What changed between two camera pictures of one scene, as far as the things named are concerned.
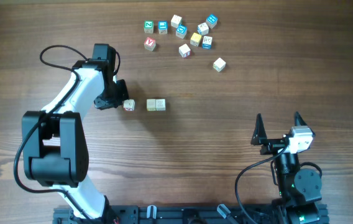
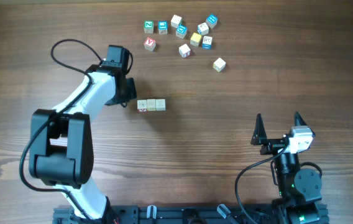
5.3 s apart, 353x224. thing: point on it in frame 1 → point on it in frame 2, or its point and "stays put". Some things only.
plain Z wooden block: [160, 104] stays put
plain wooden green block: [151, 104] stays put
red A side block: [129, 104] → [142, 105]
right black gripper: [260, 134] stays put
